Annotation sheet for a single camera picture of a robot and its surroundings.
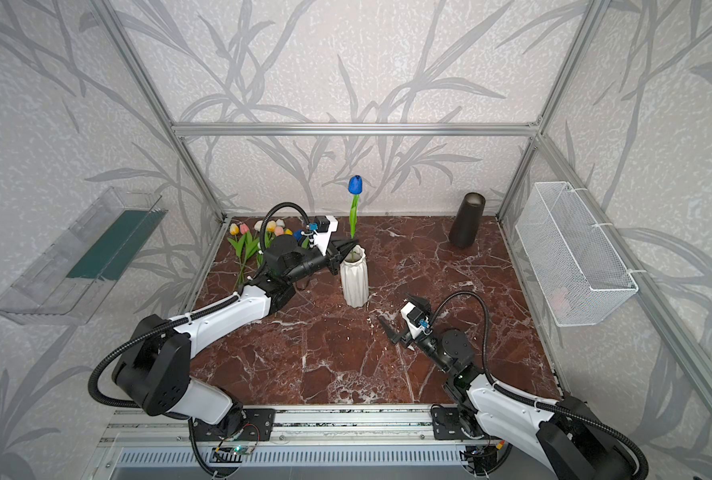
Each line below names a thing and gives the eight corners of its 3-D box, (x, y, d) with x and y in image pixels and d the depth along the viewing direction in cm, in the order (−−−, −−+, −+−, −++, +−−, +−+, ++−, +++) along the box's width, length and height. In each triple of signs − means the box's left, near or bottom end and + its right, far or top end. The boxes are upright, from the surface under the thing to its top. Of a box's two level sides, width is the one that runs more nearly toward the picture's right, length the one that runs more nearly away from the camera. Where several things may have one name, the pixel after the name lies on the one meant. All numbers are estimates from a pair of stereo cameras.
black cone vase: (451, 248, 113) (464, 209, 97) (448, 231, 118) (459, 192, 102) (473, 248, 113) (489, 209, 97) (468, 231, 118) (483, 192, 102)
